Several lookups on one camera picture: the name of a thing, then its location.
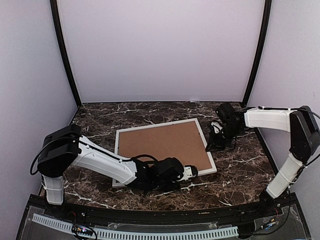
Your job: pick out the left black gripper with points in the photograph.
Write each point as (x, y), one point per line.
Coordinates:
(177, 187)

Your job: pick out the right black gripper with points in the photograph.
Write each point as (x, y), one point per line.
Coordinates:
(215, 145)

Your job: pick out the white picture frame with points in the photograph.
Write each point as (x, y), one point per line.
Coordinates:
(116, 145)

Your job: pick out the brown cardboard backing board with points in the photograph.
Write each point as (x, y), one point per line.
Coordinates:
(162, 142)

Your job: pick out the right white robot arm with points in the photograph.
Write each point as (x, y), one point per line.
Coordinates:
(291, 133)

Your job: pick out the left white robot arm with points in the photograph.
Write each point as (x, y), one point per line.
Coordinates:
(68, 147)

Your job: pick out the small circuit board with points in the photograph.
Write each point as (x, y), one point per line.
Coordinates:
(81, 231)

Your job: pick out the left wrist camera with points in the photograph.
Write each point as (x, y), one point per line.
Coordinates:
(172, 170)

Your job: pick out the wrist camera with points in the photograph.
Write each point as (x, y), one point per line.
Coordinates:
(172, 170)
(228, 120)

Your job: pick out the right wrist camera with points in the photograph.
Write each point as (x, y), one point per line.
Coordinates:
(228, 120)

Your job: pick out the black front rail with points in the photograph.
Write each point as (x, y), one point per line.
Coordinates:
(239, 215)

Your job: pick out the white slotted cable duct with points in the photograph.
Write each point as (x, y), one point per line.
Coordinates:
(108, 234)

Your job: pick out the right black corner post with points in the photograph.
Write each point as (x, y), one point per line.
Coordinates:
(259, 51)

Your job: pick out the black corner post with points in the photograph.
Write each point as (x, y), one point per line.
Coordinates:
(259, 51)
(63, 52)

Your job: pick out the left black corner post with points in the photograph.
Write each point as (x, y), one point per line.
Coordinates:
(63, 52)

